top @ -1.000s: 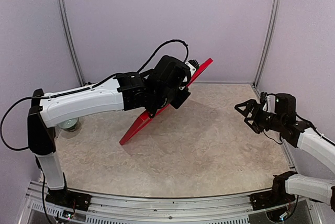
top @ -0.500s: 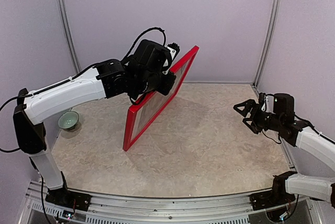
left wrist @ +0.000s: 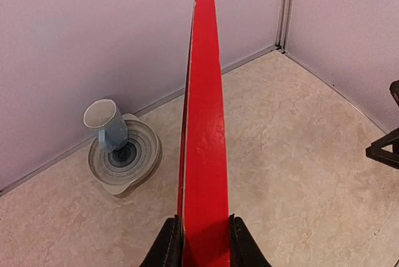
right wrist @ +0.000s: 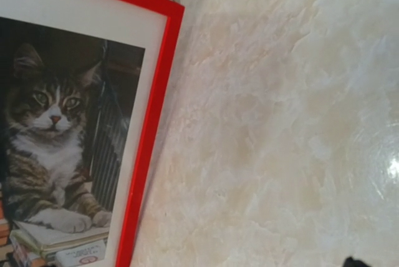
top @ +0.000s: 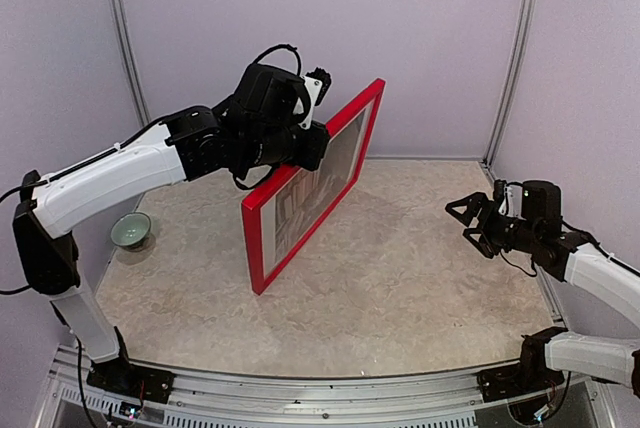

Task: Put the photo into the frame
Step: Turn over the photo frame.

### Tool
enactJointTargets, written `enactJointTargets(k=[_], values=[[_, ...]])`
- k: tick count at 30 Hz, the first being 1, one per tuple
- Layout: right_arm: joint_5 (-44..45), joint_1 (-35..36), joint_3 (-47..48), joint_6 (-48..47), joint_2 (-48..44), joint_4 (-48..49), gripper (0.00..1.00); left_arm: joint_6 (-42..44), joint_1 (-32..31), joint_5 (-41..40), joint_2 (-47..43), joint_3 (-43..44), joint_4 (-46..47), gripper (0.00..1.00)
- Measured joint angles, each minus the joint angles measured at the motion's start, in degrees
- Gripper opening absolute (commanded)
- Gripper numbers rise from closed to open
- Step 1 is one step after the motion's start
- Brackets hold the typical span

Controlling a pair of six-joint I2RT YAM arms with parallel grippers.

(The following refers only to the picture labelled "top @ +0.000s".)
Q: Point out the aluminium corner post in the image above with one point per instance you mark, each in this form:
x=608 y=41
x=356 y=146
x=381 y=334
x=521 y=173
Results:
x=128 y=59
x=516 y=59

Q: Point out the small green ceramic bowl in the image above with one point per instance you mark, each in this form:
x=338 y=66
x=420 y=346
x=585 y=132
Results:
x=131 y=230

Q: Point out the white mat board passe-partout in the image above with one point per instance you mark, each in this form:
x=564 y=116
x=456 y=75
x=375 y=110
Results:
x=268 y=209

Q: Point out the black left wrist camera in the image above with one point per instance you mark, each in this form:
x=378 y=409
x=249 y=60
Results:
x=278 y=96

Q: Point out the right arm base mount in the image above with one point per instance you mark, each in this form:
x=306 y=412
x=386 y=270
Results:
x=533 y=392

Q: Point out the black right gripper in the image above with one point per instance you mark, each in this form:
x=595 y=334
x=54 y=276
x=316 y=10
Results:
x=477 y=200

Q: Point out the cat photo print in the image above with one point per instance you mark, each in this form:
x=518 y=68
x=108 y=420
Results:
x=300 y=203

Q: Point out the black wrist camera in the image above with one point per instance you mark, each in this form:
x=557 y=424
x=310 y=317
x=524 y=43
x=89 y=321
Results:
x=540 y=204
x=278 y=96

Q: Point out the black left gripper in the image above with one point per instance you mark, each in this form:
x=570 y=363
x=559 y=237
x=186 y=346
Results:
x=313 y=154

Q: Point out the left aluminium corner post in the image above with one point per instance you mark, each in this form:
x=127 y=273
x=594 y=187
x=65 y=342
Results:
x=128 y=59

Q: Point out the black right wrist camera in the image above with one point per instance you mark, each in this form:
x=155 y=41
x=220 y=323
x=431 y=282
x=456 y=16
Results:
x=540 y=204

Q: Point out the right aluminium corner post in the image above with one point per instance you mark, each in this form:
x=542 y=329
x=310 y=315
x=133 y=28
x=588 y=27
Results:
x=516 y=59

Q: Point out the aluminium front rail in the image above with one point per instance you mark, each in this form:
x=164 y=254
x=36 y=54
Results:
x=199 y=398

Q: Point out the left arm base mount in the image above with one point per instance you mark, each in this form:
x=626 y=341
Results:
x=142 y=383

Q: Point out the red wooden picture frame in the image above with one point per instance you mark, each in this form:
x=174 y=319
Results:
x=254 y=201

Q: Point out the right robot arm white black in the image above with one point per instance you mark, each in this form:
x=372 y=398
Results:
x=569 y=255

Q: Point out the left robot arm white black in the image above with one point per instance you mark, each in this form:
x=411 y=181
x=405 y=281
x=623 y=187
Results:
x=181 y=147

